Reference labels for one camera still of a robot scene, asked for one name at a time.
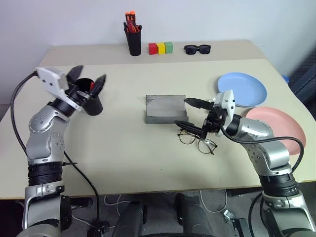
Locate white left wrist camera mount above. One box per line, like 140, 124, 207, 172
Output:
36, 67, 82, 112

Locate grey floor plug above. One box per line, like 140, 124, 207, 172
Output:
223, 209, 236, 222

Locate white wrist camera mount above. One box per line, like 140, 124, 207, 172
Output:
213, 89, 236, 138
36, 67, 82, 112

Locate grey open glasses case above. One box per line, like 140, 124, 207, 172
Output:
144, 94, 190, 125

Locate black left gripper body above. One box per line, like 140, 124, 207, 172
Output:
65, 83, 97, 106

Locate pink plate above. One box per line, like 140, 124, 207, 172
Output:
245, 106, 307, 157

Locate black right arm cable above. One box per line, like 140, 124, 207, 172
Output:
220, 124, 305, 237

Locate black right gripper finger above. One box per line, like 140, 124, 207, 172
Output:
183, 97, 213, 111
173, 120, 207, 140

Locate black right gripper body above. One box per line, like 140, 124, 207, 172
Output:
202, 106, 227, 134

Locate dark rounded shape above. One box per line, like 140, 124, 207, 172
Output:
114, 200, 148, 237
174, 193, 212, 237

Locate thin-rimmed round eyeglasses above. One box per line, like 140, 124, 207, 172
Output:
177, 131, 218, 156

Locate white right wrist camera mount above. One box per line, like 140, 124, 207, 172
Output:
213, 89, 236, 138

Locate tall black pen holder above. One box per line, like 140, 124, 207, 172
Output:
123, 29, 143, 57

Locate black plastic cup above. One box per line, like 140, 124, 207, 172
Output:
74, 77, 104, 117

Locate black floor box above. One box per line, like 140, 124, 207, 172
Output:
232, 217, 248, 232

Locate black sunglasses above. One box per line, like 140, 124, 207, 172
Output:
184, 44, 211, 56

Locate blue plate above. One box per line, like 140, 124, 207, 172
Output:
217, 72, 268, 108

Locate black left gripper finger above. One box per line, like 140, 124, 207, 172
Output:
66, 65, 84, 85
89, 74, 107, 98

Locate white floor cable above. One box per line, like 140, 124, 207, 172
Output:
198, 189, 228, 213

